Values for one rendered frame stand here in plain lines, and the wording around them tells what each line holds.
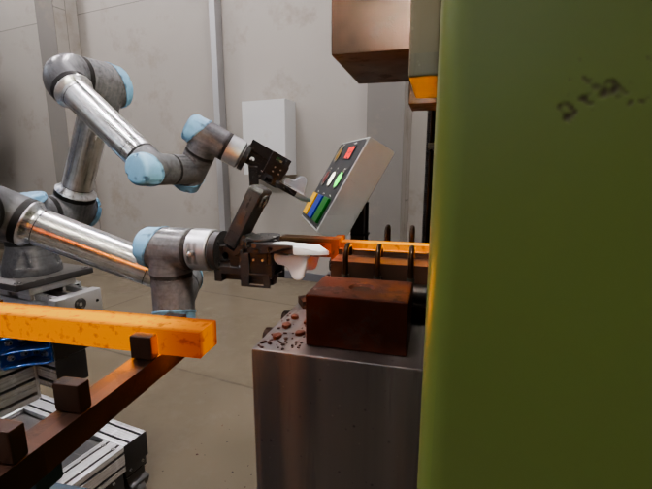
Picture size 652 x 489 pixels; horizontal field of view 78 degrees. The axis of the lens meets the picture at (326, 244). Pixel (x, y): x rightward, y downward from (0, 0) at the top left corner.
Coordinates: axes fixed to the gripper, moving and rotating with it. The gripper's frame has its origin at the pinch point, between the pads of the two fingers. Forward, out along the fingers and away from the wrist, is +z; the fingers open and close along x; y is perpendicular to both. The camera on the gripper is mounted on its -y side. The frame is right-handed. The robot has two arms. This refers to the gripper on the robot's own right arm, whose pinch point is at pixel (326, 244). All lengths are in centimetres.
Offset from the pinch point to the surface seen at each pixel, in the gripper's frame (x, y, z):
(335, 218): -38.8, 1.0, -8.0
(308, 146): -309, -29, -101
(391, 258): 3.8, 0.8, 11.1
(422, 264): 6.2, 0.8, 15.6
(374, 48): 7.4, -27.4, 8.5
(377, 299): 19.3, 2.0, 11.2
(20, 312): 35.6, 0.8, -19.8
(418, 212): -293, 28, 4
